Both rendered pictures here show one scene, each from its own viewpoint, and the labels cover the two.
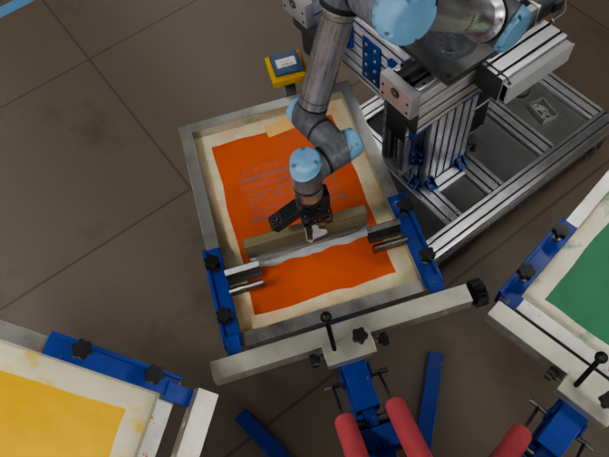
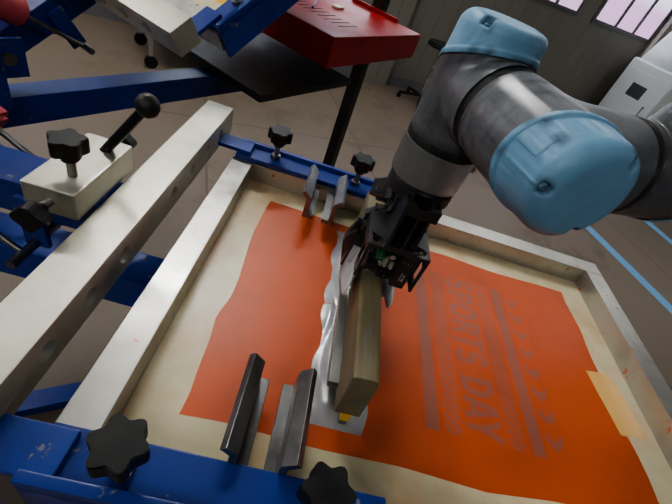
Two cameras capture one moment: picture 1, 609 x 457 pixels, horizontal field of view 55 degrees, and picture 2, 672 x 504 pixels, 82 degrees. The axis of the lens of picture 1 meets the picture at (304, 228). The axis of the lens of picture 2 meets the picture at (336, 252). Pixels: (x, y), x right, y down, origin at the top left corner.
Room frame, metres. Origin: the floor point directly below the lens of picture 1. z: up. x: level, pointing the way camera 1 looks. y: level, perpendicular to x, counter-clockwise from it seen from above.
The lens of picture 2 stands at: (0.75, -0.40, 1.38)
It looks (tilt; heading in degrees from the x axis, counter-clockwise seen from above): 40 degrees down; 89
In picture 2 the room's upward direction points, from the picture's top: 22 degrees clockwise
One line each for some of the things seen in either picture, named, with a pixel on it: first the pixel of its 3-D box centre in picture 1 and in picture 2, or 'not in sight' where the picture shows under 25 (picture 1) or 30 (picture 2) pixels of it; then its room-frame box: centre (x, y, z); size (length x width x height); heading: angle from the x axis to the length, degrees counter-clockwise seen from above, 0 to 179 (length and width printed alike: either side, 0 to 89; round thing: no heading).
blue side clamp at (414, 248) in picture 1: (413, 242); (216, 501); (0.74, -0.30, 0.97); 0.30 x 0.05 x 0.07; 8
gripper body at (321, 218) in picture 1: (313, 205); (400, 226); (0.81, -0.03, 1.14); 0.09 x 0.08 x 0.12; 98
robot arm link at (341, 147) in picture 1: (334, 146); (553, 154); (0.88, -0.11, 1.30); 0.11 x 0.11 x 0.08; 27
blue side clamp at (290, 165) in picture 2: (223, 298); (312, 182); (0.67, 0.25, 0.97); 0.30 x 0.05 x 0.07; 8
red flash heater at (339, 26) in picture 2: not in sight; (329, 23); (0.44, 1.18, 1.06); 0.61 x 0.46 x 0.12; 68
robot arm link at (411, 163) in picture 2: (307, 189); (434, 163); (0.82, -0.03, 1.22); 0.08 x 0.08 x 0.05
